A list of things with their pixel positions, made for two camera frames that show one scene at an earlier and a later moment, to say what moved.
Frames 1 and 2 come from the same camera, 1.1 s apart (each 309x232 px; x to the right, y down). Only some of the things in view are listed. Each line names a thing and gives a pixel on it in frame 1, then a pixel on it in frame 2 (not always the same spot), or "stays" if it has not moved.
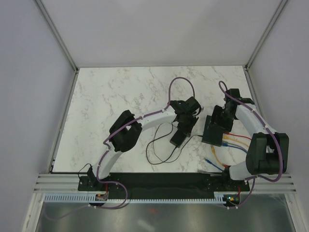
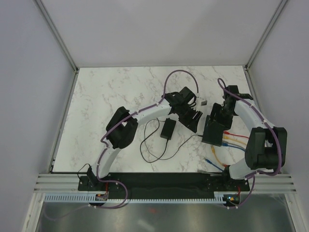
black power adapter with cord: [177, 138] -> [167, 130]
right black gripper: [216, 112] stays
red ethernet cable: [240, 136] stays
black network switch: [213, 133] stays
